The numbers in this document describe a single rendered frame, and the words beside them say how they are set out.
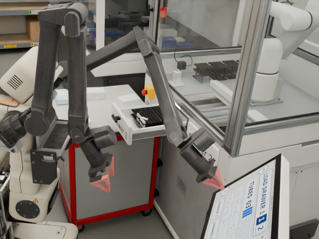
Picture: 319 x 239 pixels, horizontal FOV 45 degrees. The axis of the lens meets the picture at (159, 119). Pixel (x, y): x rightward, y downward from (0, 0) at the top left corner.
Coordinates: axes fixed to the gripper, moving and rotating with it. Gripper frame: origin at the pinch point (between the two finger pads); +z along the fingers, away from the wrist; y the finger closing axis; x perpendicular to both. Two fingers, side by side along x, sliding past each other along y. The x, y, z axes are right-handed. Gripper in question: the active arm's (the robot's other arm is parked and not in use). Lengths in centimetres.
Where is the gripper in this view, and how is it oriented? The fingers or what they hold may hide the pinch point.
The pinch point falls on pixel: (221, 187)
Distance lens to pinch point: 142.0
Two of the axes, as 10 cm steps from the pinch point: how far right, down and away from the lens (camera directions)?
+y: 3.0, -4.2, 8.6
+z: 6.8, 7.2, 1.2
